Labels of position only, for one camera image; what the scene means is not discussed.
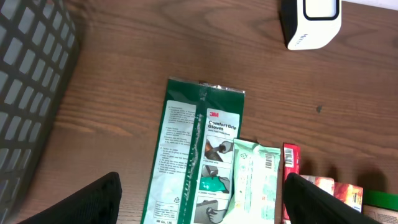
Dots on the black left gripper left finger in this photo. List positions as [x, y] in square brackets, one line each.
[97, 203]

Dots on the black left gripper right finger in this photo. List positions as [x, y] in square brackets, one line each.
[306, 203]

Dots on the orange tissue packet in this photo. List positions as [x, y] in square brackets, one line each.
[325, 183]

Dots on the red stick packet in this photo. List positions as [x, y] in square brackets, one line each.
[291, 155]

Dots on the orange snack packet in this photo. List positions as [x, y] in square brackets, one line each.
[351, 195]

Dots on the mint green wipes pack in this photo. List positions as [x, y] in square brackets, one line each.
[255, 177]

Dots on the green lidded white canister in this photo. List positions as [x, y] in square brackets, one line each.
[380, 206]

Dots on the white green package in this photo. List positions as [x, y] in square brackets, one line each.
[192, 173]

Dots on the white black barcode scanner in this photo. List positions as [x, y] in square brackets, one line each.
[309, 24]

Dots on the grey plastic mesh basket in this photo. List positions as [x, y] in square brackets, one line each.
[39, 51]

